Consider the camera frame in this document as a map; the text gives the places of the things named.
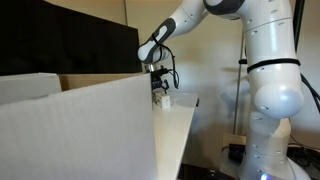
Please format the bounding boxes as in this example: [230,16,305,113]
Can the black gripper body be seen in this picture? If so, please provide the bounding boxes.
[149,73,167,89]

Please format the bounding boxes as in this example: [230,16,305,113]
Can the small white glasses box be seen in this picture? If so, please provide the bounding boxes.
[153,91,172,111]

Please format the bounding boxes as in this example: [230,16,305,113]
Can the small tan cardboard box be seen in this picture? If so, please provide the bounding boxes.
[222,133,248,149]

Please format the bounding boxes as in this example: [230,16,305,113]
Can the black electronic box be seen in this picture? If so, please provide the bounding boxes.
[227,143,247,164]

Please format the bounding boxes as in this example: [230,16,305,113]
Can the black computer monitor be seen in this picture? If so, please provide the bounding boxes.
[68,8,143,75]
[0,0,71,77]

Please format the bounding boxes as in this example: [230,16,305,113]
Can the thin grey stand pole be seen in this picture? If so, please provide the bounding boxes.
[232,29,248,136]

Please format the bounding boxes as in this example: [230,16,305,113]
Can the white foam board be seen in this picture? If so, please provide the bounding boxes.
[0,72,160,180]

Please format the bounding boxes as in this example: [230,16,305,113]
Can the black rounded object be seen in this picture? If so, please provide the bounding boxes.
[177,163,236,180]

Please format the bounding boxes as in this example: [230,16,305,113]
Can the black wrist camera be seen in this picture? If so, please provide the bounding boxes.
[153,67,175,77]

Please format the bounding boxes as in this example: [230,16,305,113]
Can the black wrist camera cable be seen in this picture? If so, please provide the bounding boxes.
[151,33,181,90]

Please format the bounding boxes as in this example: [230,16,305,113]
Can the black cable strap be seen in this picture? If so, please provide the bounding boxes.
[246,57,302,74]

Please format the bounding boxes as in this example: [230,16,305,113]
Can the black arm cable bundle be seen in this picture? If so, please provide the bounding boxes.
[292,0,320,114]

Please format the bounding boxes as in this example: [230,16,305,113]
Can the black floor cables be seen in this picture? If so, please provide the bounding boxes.
[287,134,320,174]

